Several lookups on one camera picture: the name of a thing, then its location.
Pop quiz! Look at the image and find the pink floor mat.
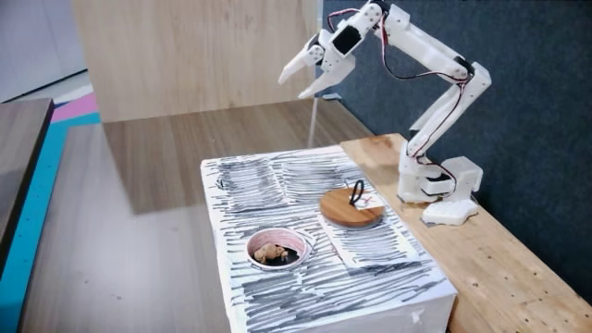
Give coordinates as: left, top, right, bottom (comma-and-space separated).
50, 92, 100, 124

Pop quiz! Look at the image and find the teal floor mat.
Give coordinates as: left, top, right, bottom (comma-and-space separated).
0, 111, 102, 333

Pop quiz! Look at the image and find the round wooden lid black loop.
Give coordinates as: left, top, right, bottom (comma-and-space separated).
319, 179, 387, 229

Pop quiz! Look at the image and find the red and black arm cable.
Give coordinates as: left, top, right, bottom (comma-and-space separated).
327, 7, 469, 85

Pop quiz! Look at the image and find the light wood panel board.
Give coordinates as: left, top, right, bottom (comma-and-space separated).
71, 0, 325, 124

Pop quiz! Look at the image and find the small white paper tag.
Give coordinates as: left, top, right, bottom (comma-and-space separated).
349, 191, 387, 212

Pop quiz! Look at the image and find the brown debris lump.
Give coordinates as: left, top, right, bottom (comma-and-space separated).
253, 242, 290, 265

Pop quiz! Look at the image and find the light wooden plank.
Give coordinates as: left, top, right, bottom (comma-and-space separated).
340, 132, 592, 333

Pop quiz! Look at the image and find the pink-rimmed round hole cup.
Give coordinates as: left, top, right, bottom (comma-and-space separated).
245, 227, 311, 272

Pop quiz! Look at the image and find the white box with black scribbles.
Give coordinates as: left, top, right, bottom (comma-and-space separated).
200, 144, 459, 333

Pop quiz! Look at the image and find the dark wooden table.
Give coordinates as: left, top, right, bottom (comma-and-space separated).
0, 97, 56, 278

